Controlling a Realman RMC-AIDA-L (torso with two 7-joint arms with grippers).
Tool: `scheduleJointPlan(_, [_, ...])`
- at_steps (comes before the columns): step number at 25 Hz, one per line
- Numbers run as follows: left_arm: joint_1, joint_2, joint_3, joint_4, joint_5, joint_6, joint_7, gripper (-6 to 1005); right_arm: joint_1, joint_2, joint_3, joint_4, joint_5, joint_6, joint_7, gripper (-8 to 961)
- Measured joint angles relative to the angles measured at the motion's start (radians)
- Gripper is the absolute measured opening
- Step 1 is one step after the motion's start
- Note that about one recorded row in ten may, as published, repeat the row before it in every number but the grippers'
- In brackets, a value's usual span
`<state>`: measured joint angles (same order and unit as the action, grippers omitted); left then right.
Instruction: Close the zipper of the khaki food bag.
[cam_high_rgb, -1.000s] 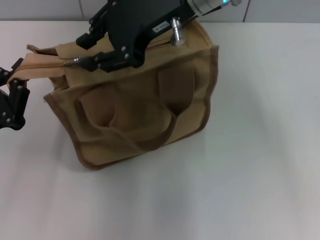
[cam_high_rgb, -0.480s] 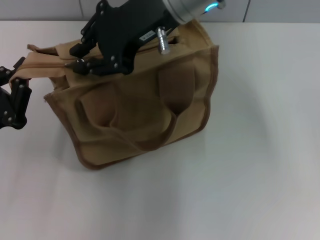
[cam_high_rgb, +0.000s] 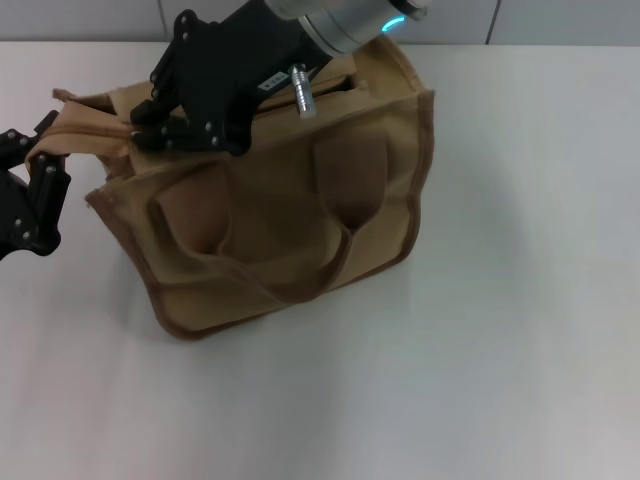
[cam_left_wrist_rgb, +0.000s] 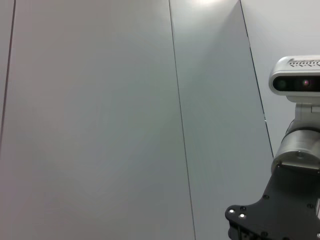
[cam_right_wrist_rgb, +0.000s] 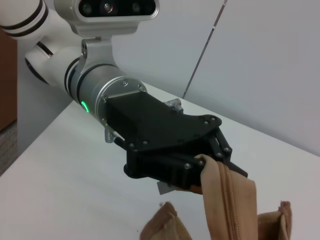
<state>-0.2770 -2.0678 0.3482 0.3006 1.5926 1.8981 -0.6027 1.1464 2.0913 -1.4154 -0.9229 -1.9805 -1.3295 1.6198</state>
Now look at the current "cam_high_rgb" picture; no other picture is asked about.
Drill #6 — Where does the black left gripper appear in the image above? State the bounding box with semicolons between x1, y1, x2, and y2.
0;110;72;264

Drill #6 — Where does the khaki canvas food bag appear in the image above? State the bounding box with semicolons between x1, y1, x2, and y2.
24;37;438;343

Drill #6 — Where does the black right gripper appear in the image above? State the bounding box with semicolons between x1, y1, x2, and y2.
129;0;332;157

